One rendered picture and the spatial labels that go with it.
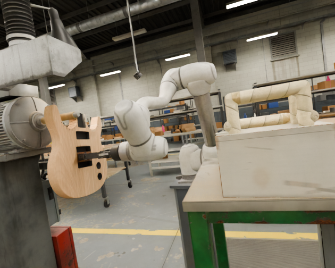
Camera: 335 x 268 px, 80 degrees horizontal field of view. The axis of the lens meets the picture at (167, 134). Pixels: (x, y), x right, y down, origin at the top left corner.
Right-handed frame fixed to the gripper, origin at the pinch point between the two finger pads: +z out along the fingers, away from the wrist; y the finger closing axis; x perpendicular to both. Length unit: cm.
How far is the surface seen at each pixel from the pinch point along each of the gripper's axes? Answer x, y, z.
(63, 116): 19.0, -9.1, 2.1
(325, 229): -45, 26, -102
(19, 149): 7.1, -11.5, 26.5
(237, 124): 4, -24, -69
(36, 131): 14.5, -9.3, 18.0
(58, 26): 61, -8, 1
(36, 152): 5.0, -3.0, 26.2
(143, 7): 362, 386, 99
